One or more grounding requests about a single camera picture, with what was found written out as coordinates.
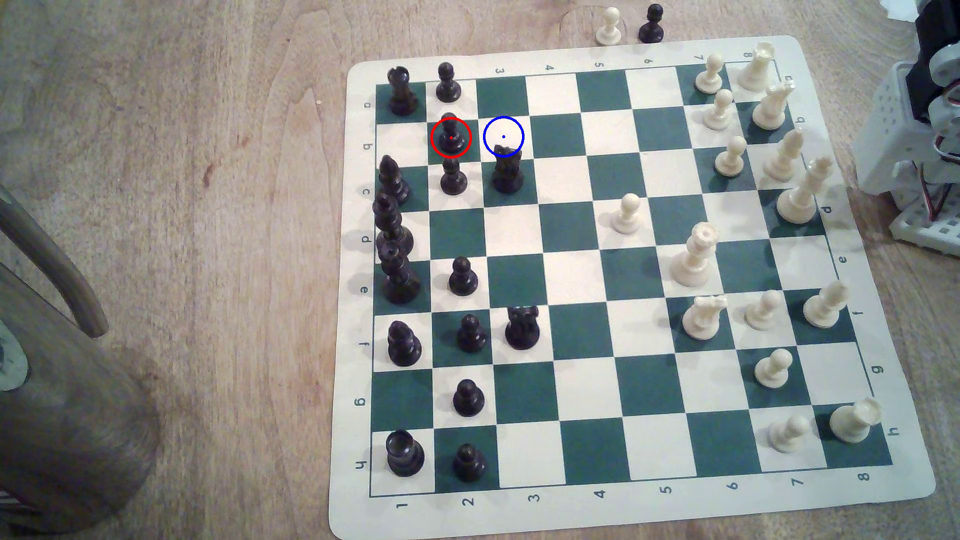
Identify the black bishop chess piece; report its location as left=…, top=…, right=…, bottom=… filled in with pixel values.
left=377, top=154, right=411, bottom=207
left=387, top=320, right=423, bottom=368

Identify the white knight chess piece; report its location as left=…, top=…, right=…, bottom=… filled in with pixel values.
left=681, top=294, right=729, bottom=342
left=752, top=80, right=796, bottom=132

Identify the white king chess piece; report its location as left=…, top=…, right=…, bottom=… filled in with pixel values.
left=776, top=156, right=835, bottom=225

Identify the white rook chess piece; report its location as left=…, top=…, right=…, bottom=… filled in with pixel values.
left=738, top=41, right=777, bottom=93
left=829, top=396, right=884, bottom=444

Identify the white perforated base plate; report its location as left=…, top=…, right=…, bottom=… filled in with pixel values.
left=891, top=196, right=960, bottom=258

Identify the white paper sheet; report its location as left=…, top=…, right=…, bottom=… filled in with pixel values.
left=880, top=0, right=924, bottom=24

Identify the white queen chess piece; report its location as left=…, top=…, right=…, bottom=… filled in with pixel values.
left=669, top=222, right=720, bottom=288

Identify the black queen chess piece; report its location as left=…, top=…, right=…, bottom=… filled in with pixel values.
left=372, top=192, right=415, bottom=256

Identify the black rook chess piece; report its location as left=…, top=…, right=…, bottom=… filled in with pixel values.
left=385, top=429, right=426, bottom=478
left=386, top=65, right=420, bottom=117

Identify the black pawn chess piece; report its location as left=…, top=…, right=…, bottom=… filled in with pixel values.
left=452, top=378, right=486, bottom=418
left=457, top=314, right=489, bottom=354
left=439, top=156, right=469, bottom=196
left=638, top=3, right=666, bottom=44
left=448, top=256, right=480, bottom=297
left=452, top=443, right=487, bottom=483
left=437, top=112, right=465, bottom=156
left=435, top=62, right=462, bottom=104

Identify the white pawn chess piece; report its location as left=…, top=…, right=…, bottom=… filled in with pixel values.
left=694, top=53, right=726, bottom=95
left=768, top=414, right=813, bottom=454
left=596, top=6, right=624, bottom=46
left=753, top=348, right=794, bottom=390
left=610, top=192, right=644, bottom=235
left=703, top=88, right=735, bottom=132
left=714, top=135, right=749, bottom=178
left=745, top=289, right=783, bottom=332

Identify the black knight chess piece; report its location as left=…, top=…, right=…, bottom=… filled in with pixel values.
left=491, top=144, right=525, bottom=195
left=504, top=304, right=542, bottom=351

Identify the white bishop chess piece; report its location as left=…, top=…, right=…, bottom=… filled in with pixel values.
left=762, top=127, right=806, bottom=183
left=802, top=280, right=850, bottom=330

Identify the red black servo wire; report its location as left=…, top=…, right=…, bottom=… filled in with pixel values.
left=916, top=159, right=955, bottom=223

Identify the black king chess piece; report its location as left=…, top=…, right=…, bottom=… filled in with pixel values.
left=378, top=240, right=423, bottom=305

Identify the green white chess board mat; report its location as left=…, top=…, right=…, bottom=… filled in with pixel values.
left=327, top=33, right=937, bottom=540

